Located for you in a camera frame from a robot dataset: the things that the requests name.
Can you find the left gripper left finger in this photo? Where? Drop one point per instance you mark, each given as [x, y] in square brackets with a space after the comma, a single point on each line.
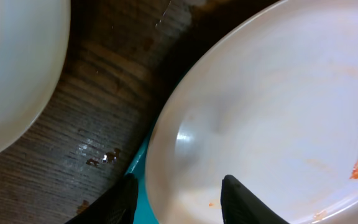
[116, 206]

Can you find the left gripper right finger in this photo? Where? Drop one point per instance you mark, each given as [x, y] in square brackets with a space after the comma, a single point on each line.
[240, 205]

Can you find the white plate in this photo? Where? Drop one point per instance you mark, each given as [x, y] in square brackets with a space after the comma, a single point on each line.
[275, 104]
[33, 45]

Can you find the blue plastic tray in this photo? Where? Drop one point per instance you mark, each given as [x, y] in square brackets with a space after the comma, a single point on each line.
[143, 213]

